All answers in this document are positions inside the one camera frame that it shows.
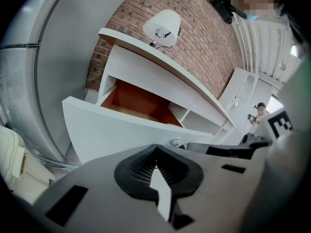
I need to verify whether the black head-worn camera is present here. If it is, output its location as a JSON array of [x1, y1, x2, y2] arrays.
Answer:
[[206, 0, 247, 24]]

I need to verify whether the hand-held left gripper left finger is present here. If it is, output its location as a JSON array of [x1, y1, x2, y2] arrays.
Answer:
[[33, 144, 171, 233]]

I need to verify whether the white desk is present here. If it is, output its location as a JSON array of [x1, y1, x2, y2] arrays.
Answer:
[[98, 27, 238, 146]]

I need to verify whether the white drawer with wooden inside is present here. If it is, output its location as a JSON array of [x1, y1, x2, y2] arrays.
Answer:
[[62, 78, 215, 165]]

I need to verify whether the white bookcase cabinet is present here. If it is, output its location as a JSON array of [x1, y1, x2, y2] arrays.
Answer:
[[218, 67, 273, 140]]

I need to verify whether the grey refrigerator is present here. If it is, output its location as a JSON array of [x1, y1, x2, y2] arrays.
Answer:
[[0, 0, 139, 166]]

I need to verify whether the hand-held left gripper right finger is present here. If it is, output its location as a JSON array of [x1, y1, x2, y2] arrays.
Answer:
[[157, 144, 253, 233]]

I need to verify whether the cream lidded trash bin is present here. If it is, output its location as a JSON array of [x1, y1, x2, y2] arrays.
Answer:
[[0, 125, 57, 200]]

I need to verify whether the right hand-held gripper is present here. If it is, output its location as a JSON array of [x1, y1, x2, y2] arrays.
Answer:
[[187, 108, 294, 160]]

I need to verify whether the white shade table lamp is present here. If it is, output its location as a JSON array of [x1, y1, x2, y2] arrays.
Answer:
[[142, 9, 182, 50]]

